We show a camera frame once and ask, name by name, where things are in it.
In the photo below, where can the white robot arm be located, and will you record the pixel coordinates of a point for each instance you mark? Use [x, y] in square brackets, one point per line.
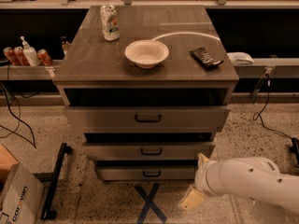
[255, 178]

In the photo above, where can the grey drawer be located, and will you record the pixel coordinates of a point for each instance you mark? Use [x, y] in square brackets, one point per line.
[168, 151]
[145, 173]
[202, 119]

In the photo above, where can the red can right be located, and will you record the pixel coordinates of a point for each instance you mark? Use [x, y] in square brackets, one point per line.
[45, 57]

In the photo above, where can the white green drink can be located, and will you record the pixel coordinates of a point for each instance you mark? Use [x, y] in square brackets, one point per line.
[110, 24]

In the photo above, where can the black snack bag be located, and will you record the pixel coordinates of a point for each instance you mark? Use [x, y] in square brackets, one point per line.
[202, 56]

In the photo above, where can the white folded cloth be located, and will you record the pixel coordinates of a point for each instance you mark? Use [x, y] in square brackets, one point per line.
[240, 58]

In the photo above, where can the black metal bar stand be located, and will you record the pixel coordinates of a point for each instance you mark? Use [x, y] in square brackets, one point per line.
[47, 213]

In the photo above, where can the cardboard box with print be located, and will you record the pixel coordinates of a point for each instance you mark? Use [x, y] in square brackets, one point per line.
[21, 191]

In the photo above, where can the black object right edge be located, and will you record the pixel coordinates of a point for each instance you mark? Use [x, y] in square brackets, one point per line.
[295, 150]

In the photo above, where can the red can middle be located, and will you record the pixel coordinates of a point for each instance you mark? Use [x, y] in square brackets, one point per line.
[20, 55]

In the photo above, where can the small glass bottle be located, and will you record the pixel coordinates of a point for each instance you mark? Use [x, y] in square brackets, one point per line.
[65, 44]

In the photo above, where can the white pump bottle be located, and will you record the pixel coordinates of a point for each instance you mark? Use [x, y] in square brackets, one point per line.
[30, 53]

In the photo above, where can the white bowl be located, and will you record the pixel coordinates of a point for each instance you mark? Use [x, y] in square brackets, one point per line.
[146, 53]

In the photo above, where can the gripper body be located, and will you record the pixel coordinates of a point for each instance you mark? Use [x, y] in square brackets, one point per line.
[202, 175]

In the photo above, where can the grey drawer cabinet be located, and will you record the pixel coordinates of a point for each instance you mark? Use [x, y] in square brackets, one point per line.
[96, 73]

